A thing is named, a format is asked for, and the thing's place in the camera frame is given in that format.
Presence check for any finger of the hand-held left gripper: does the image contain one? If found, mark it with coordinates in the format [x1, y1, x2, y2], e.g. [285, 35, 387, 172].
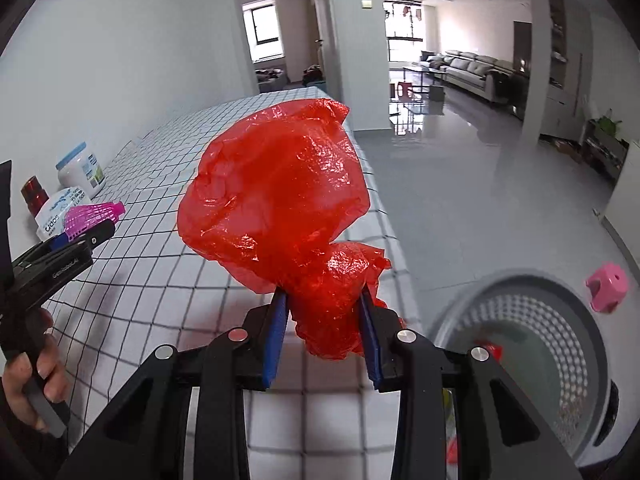
[30, 231, 73, 256]
[72, 219, 117, 256]

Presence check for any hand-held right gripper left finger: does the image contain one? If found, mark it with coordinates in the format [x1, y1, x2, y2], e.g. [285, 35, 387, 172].
[55, 290, 291, 480]

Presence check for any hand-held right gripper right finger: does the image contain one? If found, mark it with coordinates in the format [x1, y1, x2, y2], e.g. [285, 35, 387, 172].
[360, 285, 583, 480]

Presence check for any pink mesh basket toy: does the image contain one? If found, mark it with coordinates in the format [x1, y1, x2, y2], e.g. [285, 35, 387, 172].
[64, 201, 126, 241]

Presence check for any red plastic bag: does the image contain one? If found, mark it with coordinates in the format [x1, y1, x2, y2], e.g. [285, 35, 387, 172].
[177, 99, 392, 360]

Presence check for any grey perforated laundry basket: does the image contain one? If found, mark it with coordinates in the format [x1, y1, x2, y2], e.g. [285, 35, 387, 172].
[425, 267, 621, 466]

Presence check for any person's left hand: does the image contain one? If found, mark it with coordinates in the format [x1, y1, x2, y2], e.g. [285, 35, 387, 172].
[2, 307, 69, 432]

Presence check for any white blue tissue pack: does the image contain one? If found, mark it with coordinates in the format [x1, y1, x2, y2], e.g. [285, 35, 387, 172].
[34, 187, 83, 241]

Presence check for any white jar with blue lid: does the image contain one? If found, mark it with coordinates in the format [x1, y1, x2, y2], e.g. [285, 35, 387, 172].
[56, 141, 107, 200]

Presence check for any pink plastic stool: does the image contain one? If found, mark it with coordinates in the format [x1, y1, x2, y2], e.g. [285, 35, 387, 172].
[586, 262, 630, 313]

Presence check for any bedroom window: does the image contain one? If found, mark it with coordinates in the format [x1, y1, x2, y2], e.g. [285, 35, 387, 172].
[242, 2, 284, 61]

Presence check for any glass coffee table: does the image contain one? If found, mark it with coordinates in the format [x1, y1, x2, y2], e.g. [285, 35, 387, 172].
[402, 64, 448, 87]

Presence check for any grey sofa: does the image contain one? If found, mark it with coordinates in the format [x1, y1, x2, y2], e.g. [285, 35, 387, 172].
[420, 50, 528, 104]

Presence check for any potted green plant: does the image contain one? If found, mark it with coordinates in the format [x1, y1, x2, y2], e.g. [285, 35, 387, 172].
[587, 109, 626, 142]

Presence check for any tall grey cabinet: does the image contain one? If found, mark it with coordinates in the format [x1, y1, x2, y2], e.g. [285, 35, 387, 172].
[539, 0, 596, 142]

